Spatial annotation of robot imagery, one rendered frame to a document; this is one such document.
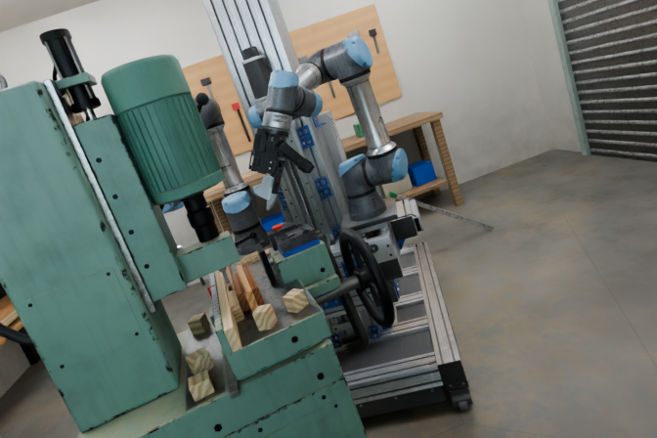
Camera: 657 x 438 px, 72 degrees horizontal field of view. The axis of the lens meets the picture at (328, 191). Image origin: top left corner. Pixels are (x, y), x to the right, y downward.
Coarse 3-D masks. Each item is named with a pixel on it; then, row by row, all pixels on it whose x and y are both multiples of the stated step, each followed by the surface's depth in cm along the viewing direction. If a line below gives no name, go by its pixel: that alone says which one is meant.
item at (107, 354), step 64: (0, 128) 87; (64, 128) 94; (0, 192) 89; (64, 192) 92; (0, 256) 90; (64, 256) 93; (64, 320) 94; (128, 320) 98; (64, 384) 96; (128, 384) 99
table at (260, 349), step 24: (264, 288) 116; (288, 288) 111; (312, 288) 114; (288, 312) 98; (312, 312) 94; (240, 336) 95; (264, 336) 91; (288, 336) 92; (312, 336) 93; (240, 360) 89; (264, 360) 91
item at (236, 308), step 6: (228, 270) 128; (228, 276) 123; (228, 288) 113; (234, 288) 112; (228, 294) 109; (234, 294) 108; (234, 300) 104; (234, 306) 101; (240, 306) 102; (234, 312) 101; (240, 312) 102; (240, 318) 102
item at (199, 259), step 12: (216, 240) 109; (228, 240) 110; (180, 252) 109; (192, 252) 107; (204, 252) 108; (216, 252) 109; (228, 252) 110; (180, 264) 107; (192, 264) 108; (204, 264) 109; (216, 264) 109; (228, 264) 110; (192, 276) 108
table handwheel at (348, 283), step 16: (352, 240) 117; (368, 256) 112; (352, 272) 136; (368, 272) 122; (336, 288) 121; (352, 288) 122; (384, 288) 111; (320, 304) 120; (368, 304) 132; (384, 304) 112; (384, 320) 116
